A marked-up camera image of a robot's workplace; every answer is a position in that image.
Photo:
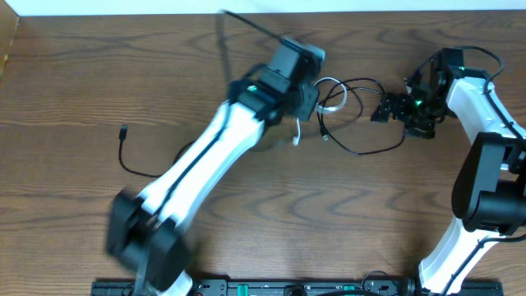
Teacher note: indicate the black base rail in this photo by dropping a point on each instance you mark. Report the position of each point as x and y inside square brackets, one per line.
[376, 285]

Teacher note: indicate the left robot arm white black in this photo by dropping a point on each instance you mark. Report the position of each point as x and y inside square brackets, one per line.
[146, 230]

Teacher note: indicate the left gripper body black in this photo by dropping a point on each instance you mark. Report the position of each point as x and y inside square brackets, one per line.
[306, 101]

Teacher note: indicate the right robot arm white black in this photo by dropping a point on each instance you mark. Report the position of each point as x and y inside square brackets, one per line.
[488, 196]

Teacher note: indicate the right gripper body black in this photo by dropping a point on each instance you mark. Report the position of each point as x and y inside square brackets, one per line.
[406, 109]

